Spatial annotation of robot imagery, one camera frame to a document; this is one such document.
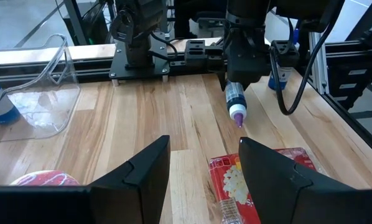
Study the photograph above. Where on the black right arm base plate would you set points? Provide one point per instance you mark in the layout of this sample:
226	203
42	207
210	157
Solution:
159	67

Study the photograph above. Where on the red popcorn bag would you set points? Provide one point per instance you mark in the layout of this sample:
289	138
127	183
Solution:
226	180

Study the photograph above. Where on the purple food colouring bottle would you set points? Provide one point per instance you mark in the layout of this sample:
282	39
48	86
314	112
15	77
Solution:
235	99

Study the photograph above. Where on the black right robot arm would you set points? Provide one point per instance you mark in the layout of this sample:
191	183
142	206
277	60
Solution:
139	18

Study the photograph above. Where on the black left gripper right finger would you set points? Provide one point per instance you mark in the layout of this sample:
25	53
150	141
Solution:
291	196

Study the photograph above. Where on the silver aluminium rig frame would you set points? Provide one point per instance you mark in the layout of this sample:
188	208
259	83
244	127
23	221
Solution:
321	77

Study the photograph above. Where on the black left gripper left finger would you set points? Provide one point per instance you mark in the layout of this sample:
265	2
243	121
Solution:
136	186

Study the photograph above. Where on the black metal stand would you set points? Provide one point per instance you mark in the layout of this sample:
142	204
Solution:
95	28

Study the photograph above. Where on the black aluminium table frame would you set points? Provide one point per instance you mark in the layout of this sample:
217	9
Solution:
92	70

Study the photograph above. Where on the clear plastic tray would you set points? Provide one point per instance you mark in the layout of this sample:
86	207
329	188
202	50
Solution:
49	109

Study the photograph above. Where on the pink frosted donut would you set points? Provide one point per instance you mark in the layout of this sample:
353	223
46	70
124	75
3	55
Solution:
46	179

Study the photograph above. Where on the blue food colouring bottle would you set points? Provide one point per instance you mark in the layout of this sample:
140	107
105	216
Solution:
279	81
2	109

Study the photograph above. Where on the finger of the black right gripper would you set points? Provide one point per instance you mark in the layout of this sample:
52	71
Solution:
222	81
257	76

